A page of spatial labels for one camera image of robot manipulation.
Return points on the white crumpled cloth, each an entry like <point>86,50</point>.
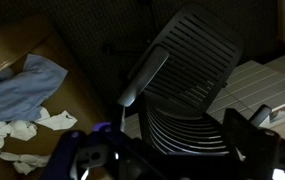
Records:
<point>25,161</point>
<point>57,121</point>

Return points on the white slatted wall heater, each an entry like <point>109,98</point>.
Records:
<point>255,83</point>

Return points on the black mesh office chair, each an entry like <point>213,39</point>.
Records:
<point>195,60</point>

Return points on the blue t-shirt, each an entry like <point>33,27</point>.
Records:
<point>22,93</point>

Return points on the brown cardboard box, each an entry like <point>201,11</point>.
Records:
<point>70,96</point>

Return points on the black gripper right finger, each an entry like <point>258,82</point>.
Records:
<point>248,150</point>

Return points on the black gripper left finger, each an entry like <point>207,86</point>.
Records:
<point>65,153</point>

